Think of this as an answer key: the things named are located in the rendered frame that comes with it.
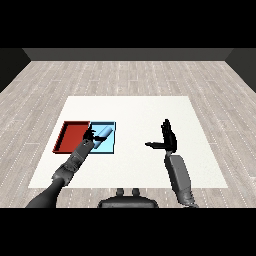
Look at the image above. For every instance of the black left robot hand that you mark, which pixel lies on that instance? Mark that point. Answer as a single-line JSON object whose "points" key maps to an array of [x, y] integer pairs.
{"points": [[89, 135]]}

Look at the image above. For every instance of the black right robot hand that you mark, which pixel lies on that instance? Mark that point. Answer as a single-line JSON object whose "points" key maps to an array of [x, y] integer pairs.
{"points": [[169, 138]]}

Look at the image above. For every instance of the small blue can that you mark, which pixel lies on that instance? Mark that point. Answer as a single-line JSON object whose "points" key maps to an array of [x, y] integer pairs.
{"points": [[103, 134]]}

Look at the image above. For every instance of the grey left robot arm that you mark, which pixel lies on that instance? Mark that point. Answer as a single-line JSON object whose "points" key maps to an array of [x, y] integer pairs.
{"points": [[68, 170]]}

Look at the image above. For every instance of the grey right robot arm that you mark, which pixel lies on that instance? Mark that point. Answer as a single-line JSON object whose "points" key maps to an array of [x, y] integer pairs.
{"points": [[180, 178]]}

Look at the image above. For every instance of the red shallow open box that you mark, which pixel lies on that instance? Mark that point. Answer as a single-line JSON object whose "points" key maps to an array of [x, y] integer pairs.
{"points": [[71, 136]]}

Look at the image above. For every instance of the light blue shallow open box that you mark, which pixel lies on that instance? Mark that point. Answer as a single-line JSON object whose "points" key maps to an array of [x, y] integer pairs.
{"points": [[107, 146]]}

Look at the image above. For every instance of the dark grey robot body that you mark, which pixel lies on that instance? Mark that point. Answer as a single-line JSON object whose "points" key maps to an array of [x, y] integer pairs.
{"points": [[128, 201]]}

